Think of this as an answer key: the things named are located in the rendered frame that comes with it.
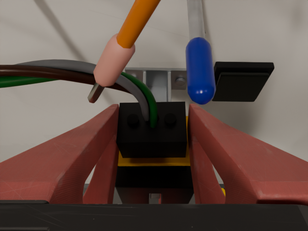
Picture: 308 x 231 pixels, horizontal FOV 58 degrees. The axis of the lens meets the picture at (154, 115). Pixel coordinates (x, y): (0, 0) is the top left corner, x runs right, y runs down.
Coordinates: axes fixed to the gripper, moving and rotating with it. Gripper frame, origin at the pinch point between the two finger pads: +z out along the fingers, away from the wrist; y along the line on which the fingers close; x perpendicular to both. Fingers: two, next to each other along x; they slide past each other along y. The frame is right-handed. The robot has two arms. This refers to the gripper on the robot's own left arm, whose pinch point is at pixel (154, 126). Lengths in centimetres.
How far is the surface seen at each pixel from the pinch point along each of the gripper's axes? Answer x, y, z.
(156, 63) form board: 0.8, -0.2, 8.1
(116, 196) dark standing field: 106, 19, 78
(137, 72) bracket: 1.5, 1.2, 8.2
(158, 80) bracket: 2.4, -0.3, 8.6
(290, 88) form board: 3.4, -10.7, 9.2
